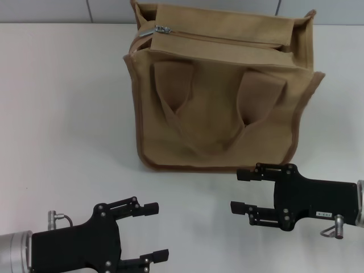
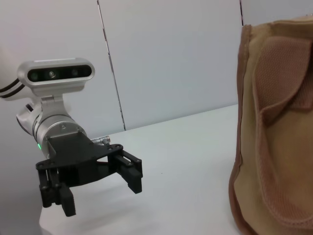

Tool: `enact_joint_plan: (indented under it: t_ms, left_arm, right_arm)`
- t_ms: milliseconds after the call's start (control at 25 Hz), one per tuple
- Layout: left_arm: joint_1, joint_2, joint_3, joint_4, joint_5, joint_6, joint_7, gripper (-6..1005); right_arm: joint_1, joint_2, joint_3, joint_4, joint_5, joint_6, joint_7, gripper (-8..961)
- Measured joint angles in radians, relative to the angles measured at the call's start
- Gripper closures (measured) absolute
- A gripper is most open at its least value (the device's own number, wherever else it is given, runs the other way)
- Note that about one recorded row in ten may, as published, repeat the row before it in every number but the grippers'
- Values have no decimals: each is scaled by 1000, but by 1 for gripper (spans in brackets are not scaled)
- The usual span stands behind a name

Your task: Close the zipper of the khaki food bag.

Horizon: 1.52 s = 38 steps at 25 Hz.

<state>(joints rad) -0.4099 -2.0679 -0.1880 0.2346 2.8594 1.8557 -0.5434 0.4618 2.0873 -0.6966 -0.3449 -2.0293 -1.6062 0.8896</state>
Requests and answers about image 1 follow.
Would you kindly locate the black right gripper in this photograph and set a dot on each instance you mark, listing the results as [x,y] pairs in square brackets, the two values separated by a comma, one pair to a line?
[312,199]

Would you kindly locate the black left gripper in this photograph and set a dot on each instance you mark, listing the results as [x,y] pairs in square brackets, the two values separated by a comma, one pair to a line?
[76,250]

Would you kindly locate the khaki canvas food bag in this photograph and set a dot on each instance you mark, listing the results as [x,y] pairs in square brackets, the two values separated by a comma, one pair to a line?
[204,128]

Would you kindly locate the silver metal zipper pull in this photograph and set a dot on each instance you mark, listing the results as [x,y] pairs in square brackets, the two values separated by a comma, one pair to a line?
[148,32]

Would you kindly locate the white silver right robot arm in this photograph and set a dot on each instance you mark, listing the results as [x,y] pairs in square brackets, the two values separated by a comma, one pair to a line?
[361,202]

